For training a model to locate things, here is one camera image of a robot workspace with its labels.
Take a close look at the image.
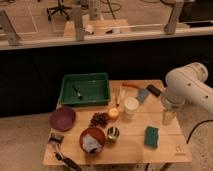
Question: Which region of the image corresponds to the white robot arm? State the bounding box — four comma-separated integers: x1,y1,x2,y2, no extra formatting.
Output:
160,62,213,125

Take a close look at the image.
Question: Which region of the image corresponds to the white plastic cup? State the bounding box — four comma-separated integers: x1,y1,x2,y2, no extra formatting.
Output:
124,97,139,115

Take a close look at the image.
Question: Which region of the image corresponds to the small metal cup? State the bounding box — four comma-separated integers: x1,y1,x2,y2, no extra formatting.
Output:
107,127,120,142

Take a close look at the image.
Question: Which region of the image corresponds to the green sponge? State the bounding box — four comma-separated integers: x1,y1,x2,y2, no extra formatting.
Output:
144,127,158,148

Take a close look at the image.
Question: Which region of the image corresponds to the orange fruit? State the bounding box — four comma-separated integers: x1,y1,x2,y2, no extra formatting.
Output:
108,108,119,120

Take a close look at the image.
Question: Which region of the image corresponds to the bunch of dark grapes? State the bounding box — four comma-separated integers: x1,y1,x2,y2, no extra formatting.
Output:
89,113,109,128

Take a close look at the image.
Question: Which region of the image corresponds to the red brown bowl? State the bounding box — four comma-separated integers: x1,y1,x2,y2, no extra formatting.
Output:
79,128,106,153

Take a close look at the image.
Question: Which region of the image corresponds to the grey blue cloth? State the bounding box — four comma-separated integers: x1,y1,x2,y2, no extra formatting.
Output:
82,134,102,154

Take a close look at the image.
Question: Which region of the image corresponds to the green plastic tray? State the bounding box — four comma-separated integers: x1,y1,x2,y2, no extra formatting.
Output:
59,73,111,107

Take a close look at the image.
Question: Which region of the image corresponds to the small tool in tray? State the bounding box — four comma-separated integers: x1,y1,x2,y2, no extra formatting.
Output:
72,85,83,100

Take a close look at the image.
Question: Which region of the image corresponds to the purple plate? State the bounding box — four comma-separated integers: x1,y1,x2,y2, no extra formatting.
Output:
49,106,76,132

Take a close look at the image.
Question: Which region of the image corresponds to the black office chair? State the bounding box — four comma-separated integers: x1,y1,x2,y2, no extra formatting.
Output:
46,0,71,21

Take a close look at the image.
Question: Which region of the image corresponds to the black cable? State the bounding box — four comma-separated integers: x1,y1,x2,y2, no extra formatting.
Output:
186,119,213,145

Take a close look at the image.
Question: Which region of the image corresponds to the yellow handled utensil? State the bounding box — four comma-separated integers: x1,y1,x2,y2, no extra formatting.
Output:
116,87,125,106

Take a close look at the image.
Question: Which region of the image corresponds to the black handled brush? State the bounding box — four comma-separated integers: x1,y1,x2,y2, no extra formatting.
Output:
48,133,82,171

